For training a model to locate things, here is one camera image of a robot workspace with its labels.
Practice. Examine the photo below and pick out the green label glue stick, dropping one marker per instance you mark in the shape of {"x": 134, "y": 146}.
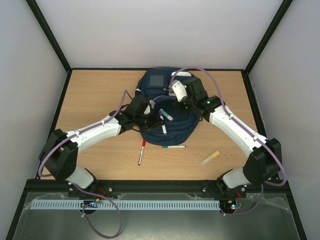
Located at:
{"x": 165, "y": 114}

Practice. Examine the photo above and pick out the purple cap marker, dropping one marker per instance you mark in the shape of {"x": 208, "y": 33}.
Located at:
{"x": 164, "y": 130}

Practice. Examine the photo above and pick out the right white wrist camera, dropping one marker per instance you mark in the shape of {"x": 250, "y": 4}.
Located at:
{"x": 178, "y": 89}

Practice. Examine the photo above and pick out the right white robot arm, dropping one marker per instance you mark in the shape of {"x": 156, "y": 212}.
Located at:
{"x": 263, "y": 155}

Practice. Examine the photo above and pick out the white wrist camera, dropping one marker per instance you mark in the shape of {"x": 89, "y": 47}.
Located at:
{"x": 149, "y": 107}
{"x": 178, "y": 89}

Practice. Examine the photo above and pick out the green cap marker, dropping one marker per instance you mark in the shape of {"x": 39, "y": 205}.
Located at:
{"x": 174, "y": 146}

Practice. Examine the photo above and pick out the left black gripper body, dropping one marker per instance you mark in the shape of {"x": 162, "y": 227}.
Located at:
{"x": 150, "y": 123}

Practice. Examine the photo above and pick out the red cap marker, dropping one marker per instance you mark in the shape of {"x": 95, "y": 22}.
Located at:
{"x": 141, "y": 152}

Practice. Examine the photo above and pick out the light blue slotted cable duct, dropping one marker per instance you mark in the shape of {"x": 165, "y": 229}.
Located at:
{"x": 126, "y": 205}

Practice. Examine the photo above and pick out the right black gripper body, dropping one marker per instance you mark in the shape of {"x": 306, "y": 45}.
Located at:
{"x": 182, "y": 105}

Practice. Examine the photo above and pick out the black aluminium frame rail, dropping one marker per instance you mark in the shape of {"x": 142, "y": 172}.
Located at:
{"x": 114, "y": 188}

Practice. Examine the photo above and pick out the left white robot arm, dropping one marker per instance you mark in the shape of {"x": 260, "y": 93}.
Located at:
{"x": 60, "y": 152}

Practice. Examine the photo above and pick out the yellow highlighter pen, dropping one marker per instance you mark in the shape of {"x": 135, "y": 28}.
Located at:
{"x": 210, "y": 158}

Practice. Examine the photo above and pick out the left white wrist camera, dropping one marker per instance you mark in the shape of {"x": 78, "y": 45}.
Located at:
{"x": 149, "y": 107}

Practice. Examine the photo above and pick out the navy blue backpack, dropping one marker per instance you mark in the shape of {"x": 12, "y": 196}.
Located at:
{"x": 154, "y": 85}

